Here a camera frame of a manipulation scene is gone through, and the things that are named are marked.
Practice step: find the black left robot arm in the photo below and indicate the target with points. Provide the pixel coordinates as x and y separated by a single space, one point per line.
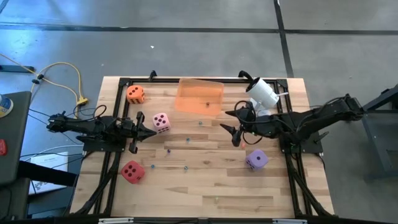
90 126

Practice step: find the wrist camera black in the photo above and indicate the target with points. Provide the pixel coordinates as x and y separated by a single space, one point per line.
248 115
127 123

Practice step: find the white desk camera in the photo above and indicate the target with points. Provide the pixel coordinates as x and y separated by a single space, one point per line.
262 90

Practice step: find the black floor bar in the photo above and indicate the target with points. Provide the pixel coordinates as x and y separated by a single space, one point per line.
18 68

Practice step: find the grey metal bracket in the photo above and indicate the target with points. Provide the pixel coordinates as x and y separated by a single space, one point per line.
116 220
289 221

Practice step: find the large red foam die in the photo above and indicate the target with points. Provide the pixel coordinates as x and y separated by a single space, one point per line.
132 172

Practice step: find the small red object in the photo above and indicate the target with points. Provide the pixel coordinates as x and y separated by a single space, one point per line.
2 147

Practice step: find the large orange foam die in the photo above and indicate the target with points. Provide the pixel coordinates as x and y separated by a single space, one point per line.
135 94

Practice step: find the blue and white can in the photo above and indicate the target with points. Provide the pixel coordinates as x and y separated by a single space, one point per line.
4 105

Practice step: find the orange translucent plastic bin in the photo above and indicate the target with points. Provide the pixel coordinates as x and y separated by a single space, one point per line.
192 99

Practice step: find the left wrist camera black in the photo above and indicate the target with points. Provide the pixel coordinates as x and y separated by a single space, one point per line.
127 123

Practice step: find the white paper booklet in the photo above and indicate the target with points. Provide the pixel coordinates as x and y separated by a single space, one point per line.
49 161

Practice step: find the dark grey metal stand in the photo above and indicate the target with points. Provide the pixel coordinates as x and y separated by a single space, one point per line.
377 130

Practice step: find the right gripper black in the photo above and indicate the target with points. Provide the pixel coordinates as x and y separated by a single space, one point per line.
252 126

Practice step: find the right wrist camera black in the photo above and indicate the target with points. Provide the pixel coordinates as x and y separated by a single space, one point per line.
248 115

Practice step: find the large purple foam die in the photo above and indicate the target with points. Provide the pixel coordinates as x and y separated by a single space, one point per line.
257 159

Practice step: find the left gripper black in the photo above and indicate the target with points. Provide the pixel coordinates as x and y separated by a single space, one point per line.
133 134

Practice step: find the black aluminium rig frame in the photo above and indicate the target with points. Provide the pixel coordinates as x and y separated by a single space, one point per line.
155 80

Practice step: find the large pink foam die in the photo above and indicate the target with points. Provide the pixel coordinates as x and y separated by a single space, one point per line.
161 122

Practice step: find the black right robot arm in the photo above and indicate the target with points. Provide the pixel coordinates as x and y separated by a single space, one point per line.
326 115

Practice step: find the dark grey cart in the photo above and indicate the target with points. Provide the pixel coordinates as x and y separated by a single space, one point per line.
15 140

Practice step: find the black flat bar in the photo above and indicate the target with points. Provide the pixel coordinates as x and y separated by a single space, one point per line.
46 173

